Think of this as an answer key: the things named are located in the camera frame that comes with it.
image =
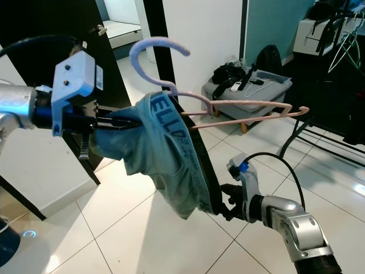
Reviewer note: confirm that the light blue printed garment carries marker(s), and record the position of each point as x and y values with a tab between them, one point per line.
159	165

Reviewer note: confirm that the pink plastic hanger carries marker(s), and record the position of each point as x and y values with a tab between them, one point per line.
159	40

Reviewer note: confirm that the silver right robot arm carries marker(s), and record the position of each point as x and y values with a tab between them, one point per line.
302	228

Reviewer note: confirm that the black metal clothes rack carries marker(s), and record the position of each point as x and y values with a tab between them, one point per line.
296	138

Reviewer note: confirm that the grey storage ottoman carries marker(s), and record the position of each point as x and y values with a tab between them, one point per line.
256	94

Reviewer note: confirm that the black bag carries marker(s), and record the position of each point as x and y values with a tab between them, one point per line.
228	73
328	10

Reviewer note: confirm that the black door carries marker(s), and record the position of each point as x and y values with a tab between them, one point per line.
34	17

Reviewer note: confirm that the black round object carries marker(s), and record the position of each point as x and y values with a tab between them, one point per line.
269	58

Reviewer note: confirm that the white storage box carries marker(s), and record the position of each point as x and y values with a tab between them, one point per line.
308	37

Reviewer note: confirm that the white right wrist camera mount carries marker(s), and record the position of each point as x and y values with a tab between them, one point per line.
250	182

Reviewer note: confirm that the black door frame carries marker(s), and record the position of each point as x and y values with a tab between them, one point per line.
154	23

